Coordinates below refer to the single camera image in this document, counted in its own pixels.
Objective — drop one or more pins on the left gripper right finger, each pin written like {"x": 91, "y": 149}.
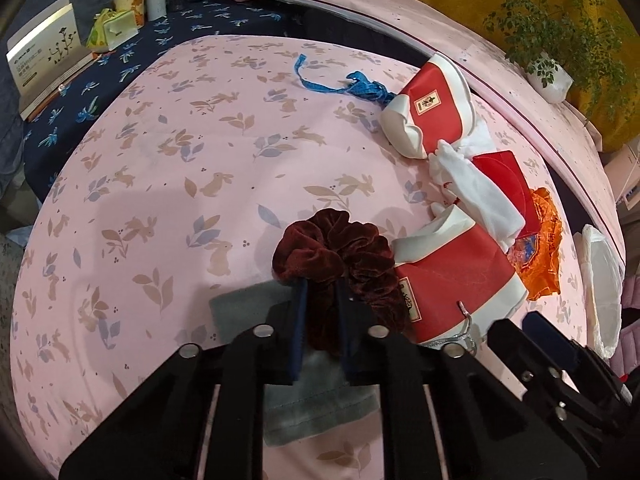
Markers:
{"x": 445, "y": 415}

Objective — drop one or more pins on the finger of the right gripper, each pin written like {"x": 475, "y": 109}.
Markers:
{"x": 568, "y": 354}

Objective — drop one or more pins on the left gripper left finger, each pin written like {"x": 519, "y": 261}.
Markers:
{"x": 200, "y": 415}

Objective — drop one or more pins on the dark red velvet scrunchie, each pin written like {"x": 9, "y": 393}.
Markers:
{"x": 329, "y": 248}

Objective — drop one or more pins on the white lined trash bin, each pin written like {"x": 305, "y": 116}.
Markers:
{"x": 602, "y": 281}

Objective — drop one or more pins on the small orange snack wrapper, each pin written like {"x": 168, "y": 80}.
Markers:
{"x": 536, "y": 258}

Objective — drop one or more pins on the grey felt cloth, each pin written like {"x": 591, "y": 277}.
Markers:
{"x": 320, "y": 400}

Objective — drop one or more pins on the white cloth gloves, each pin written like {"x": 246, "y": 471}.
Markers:
{"x": 451, "y": 168}

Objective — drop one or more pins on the pale pink bench cover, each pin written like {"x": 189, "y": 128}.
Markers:
{"x": 558, "y": 131}

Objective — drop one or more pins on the potted green plant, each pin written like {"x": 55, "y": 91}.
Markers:
{"x": 586, "y": 39}

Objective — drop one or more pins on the white botanical display card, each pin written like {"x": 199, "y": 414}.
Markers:
{"x": 44, "y": 53}

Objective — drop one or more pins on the navy floral cloth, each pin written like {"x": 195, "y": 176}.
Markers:
{"x": 55, "y": 132}

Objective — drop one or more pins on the green yellow small box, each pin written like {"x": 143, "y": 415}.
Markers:
{"x": 111, "y": 29}

